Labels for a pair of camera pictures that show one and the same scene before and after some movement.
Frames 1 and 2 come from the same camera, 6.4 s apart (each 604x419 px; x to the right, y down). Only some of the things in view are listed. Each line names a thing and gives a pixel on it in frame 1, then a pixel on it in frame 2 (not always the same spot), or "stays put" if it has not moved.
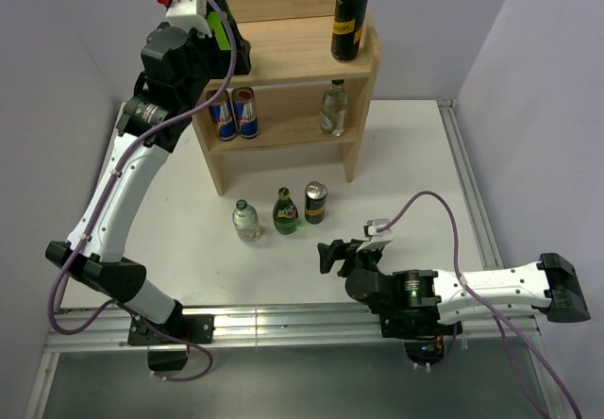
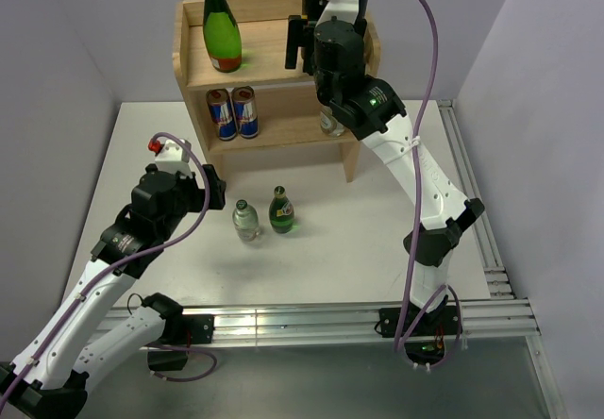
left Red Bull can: (222, 113) stays put
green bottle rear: (285, 215) stays put
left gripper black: (209, 44) -> (199, 194)
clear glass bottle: (245, 220) stays put
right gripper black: (338, 248) -> (300, 33)
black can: (315, 198) -> (312, 3)
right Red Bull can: (244, 107) stays put
